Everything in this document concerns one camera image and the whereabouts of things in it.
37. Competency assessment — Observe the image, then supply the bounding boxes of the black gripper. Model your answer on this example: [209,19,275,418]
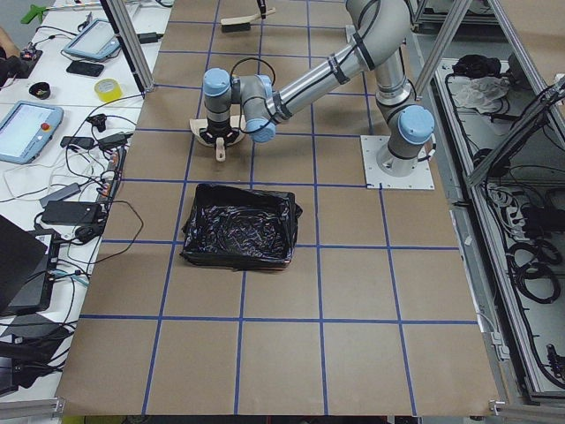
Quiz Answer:
[199,0,267,148]

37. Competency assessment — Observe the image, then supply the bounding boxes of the beige hand brush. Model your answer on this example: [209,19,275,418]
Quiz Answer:
[220,8,276,33]

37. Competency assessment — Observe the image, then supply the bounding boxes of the beige plastic dustpan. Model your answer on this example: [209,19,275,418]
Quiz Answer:
[190,115,245,163]

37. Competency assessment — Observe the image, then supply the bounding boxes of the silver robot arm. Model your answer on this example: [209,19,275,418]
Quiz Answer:
[190,0,434,178]

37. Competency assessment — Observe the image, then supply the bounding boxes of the black bag lined bin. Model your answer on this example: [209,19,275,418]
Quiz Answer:
[180,184,303,270]

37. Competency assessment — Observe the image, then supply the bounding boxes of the far blue teach pendant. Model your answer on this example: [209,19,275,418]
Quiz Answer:
[62,19,121,62]

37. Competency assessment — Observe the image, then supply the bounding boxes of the blue teach pendant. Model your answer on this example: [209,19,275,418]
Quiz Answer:
[1,101,64,164]
[62,19,121,62]

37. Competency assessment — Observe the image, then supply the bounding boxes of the yellow tape roll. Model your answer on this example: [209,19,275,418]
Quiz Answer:
[94,79,123,102]

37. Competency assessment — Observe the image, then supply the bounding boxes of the black smartphone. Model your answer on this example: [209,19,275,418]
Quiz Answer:
[65,61,105,78]

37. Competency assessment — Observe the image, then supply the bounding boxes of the green plastic tool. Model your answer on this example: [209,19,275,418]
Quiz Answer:
[20,4,48,25]

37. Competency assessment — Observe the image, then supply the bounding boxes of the white crumpled cloth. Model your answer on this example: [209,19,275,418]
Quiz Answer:
[454,77,510,114]

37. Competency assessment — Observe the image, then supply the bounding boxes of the power strip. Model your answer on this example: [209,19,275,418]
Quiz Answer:
[96,147,127,203]

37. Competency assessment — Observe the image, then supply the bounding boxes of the near blue teach pendant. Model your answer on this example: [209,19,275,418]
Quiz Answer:
[1,101,64,164]

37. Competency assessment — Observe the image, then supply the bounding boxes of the black power adapter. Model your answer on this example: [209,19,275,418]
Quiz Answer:
[41,201,102,225]

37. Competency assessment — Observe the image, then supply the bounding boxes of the black laptop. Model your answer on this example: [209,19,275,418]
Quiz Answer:
[1,217,61,317]

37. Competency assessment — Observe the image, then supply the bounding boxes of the aluminium frame post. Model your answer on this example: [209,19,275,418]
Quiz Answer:
[101,0,154,95]

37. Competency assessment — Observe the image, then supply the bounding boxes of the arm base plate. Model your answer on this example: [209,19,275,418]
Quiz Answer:
[360,135,434,191]

